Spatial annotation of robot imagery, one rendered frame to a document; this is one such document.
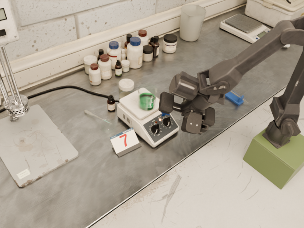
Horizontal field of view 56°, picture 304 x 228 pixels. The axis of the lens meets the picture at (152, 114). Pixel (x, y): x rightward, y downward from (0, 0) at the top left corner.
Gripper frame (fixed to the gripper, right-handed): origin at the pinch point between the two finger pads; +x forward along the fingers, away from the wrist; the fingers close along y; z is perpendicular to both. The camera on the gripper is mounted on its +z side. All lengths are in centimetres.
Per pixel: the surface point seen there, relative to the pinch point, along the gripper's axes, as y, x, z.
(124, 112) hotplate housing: -14.2, 14.3, -2.1
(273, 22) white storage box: 66, 20, -88
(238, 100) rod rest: 29.7, 7.8, -18.9
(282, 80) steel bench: 55, 8, -38
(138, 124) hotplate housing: -9.9, 10.6, 2.3
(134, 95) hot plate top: -12.0, 13.1, -9.2
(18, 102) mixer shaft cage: -47.0, 11.2, 5.8
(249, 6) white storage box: 54, 26, -100
